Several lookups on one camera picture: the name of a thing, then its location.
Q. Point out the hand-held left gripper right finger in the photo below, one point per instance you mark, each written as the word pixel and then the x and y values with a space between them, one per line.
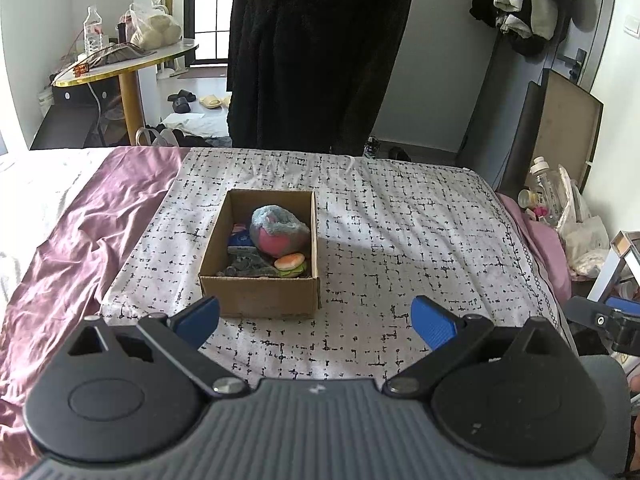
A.
pixel 431 324

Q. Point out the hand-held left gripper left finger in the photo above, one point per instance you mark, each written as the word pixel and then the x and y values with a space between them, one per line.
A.
pixel 197 319

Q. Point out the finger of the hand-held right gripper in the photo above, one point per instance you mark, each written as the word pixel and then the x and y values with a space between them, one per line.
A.
pixel 597 317

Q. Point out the brown cardboard box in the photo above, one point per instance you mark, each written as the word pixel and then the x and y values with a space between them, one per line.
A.
pixel 260 297

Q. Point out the orange burger toy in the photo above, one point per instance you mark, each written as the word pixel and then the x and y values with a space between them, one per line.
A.
pixel 291 262

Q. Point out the large blue plush toy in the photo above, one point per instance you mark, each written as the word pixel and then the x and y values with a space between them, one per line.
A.
pixel 280 232

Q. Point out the white plastic bag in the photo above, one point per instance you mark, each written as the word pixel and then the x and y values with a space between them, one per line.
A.
pixel 585 240

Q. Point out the blue tissue packet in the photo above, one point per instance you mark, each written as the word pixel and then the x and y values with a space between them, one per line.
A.
pixel 240 244

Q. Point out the clear plastic bottle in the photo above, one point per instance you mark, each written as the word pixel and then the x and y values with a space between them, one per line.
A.
pixel 547 192

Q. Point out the small bottle with pink label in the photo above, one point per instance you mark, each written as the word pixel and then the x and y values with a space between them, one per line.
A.
pixel 529 199

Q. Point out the white cloth on floor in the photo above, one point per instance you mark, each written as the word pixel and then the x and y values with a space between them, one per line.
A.
pixel 182 119

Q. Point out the white bed sheet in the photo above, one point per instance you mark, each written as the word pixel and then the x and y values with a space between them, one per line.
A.
pixel 45 185

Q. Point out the beige slipper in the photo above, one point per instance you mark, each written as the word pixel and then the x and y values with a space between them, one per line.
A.
pixel 210 102

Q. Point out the round table with yellow leg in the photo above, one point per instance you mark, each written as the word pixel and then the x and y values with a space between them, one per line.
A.
pixel 132 92

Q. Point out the black low cabinet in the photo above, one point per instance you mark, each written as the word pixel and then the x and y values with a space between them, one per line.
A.
pixel 65 120

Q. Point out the grey cloth on table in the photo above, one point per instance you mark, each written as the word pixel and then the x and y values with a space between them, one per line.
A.
pixel 120 54

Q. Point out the black hanging coat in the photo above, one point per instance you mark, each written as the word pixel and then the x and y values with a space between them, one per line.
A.
pixel 310 50

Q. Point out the plastic bag of buns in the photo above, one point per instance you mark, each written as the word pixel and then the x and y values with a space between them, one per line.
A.
pixel 155 30

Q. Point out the grey door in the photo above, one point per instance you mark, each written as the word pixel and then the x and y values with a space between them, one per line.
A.
pixel 595 20

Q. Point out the clear water bottle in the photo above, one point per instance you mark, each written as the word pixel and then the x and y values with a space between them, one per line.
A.
pixel 93 32

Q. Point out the glass balcony door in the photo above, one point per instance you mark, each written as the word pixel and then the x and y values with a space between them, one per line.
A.
pixel 210 10

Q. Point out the hanging black and grey clothes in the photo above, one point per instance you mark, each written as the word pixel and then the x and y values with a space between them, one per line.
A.
pixel 525 5

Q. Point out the white metal frame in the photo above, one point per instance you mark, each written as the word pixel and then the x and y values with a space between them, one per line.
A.
pixel 607 270

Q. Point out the brown board with dark frame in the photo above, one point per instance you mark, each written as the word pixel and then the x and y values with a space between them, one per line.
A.
pixel 565 130

